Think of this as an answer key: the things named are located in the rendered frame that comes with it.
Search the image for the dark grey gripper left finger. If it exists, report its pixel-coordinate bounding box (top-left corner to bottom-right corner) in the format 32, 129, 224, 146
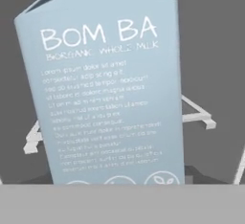
12, 172, 55, 186

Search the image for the pale blue milk carton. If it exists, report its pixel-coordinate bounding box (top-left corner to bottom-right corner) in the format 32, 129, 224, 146
13, 0, 187, 186

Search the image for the white fridge frame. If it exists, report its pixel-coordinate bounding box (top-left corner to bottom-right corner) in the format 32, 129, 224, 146
234, 146, 245, 186

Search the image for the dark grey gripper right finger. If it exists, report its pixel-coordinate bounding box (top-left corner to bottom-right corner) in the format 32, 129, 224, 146
184, 165, 234, 186

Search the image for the white wire fridge shelf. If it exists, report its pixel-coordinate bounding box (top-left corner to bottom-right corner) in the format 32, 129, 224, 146
23, 95, 217, 156

